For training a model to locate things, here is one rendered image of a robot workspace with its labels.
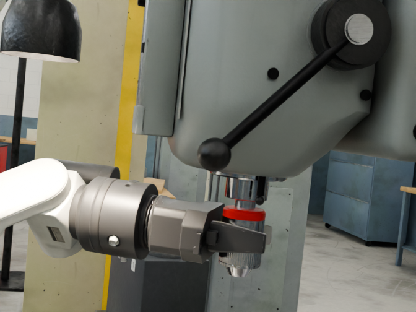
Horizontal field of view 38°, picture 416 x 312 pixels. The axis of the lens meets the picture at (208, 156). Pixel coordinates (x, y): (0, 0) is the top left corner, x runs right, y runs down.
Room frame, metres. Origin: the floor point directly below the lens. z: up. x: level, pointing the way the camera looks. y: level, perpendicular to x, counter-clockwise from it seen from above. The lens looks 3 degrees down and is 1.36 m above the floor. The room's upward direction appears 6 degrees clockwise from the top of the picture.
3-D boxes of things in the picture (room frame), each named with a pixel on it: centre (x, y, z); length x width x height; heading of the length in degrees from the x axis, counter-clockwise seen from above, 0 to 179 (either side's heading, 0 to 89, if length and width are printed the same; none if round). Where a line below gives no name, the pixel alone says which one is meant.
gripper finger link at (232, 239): (0.63, -0.04, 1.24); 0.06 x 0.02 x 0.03; 78
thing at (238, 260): (0.66, -0.05, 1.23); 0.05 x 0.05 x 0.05
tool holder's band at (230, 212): (0.66, -0.05, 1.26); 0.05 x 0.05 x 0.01
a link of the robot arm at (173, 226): (0.68, 0.04, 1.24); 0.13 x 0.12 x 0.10; 168
